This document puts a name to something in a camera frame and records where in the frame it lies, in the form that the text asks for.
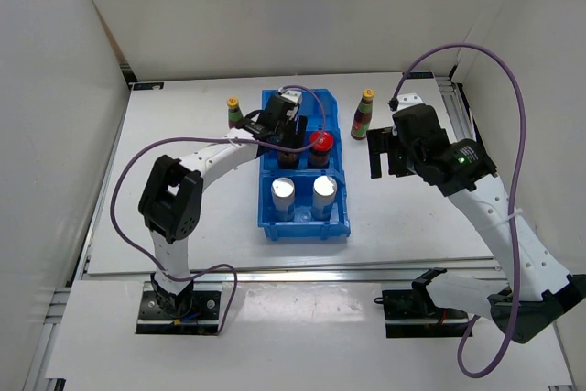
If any red-lid sauce jar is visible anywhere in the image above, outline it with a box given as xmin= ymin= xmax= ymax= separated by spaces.
xmin=277 ymin=151 xmax=300 ymax=169
xmin=308 ymin=131 xmax=334 ymax=168

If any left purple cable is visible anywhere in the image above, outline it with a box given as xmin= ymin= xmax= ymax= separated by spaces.
xmin=109 ymin=84 xmax=329 ymax=336

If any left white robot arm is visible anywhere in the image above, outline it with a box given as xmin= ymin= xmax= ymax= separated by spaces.
xmin=138 ymin=90 xmax=307 ymax=318

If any black table label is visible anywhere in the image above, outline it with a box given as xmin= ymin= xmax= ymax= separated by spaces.
xmin=132 ymin=82 xmax=164 ymax=91
xmin=405 ymin=71 xmax=435 ymax=80

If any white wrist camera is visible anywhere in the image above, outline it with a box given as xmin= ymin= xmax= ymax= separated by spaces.
xmin=388 ymin=93 xmax=423 ymax=112
xmin=277 ymin=89 xmax=303 ymax=107

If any silver can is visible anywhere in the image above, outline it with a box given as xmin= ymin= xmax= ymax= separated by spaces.
xmin=311 ymin=175 xmax=338 ymax=221
xmin=271 ymin=177 xmax=295 ymax=222

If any blue three-compartment plastic bin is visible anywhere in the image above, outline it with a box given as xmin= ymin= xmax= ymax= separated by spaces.
xmin=257 ymin=89 xmax=351 ymax=241

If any left black table label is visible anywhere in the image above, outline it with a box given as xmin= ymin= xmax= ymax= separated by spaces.
xmin=132 ymin=82 xmax=164 ymax=91

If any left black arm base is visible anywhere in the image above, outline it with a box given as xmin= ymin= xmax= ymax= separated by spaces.
xmin=135 ymin=283 xmax=222 ymax=336

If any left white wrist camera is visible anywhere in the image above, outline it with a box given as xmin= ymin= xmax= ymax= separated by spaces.
xmin=277 ymin=89 xmax=303 ymax=107

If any tall sauce bottle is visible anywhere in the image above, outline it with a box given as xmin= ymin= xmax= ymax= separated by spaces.
xmin=351 ymin=88 xmax=375 ymax=140
xmin=227 ymin=96 xmax=244 ymax=129

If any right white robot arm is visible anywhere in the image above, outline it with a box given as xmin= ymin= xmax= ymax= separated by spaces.
xmin=367 ymin=103 xmax=585 ymax=343

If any right black table label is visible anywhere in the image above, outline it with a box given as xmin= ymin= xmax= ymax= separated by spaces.
xmin=405 ymin=71 xmax=435 ymax=80

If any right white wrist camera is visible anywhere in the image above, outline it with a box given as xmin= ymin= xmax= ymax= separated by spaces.
xmin=388 ymin=93 xmax=423 ymax=112

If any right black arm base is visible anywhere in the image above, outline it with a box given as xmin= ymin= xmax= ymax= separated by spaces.
xmin=374 ymin=268 xmax=470 ymax=339

